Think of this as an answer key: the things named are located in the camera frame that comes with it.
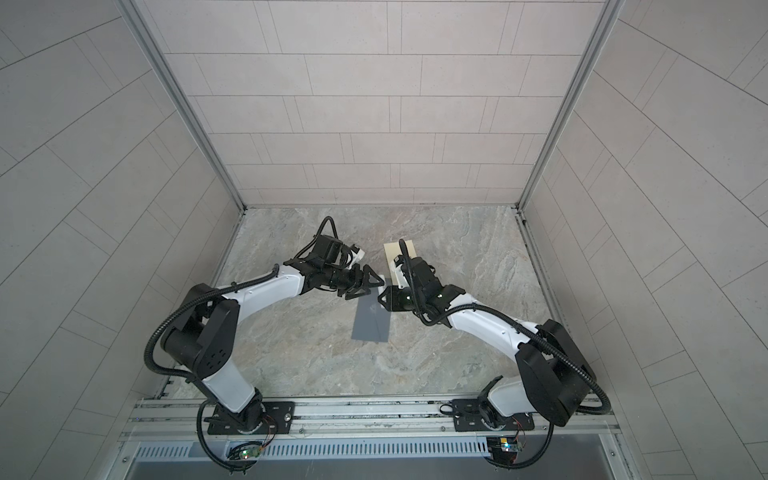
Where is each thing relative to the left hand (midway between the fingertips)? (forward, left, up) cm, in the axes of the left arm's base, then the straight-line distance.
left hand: (384, 284), depth 82 cm
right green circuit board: (-36, -29, -11) cm, 47 cm away
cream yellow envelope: (+20, -1, -12) cm, 23 cm away
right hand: (-5, +1, -1) cm, 5 cm away
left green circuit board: (-37, +28, -7) cm, 47 cm away
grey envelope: (-6, +4, -11) cm, 13 cm away
